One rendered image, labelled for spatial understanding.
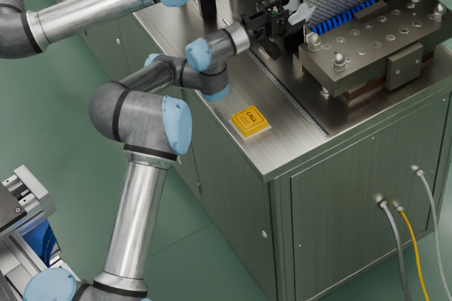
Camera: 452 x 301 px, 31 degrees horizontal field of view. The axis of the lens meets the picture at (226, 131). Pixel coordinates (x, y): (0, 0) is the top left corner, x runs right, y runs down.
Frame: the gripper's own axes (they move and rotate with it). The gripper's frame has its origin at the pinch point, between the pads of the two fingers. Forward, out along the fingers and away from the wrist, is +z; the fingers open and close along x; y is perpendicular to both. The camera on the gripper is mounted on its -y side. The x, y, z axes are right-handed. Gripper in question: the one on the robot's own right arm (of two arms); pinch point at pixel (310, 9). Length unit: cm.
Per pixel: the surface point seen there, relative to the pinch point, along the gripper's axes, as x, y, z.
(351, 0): -0.3, -3.3, 13.0
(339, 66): -17.8, -4.3, -3.4
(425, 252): -26, -109, 30
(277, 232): -26, -48, -29
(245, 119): -9.8, -16.5, -26.8
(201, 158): 20, -63, -29
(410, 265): -28, -109, 22
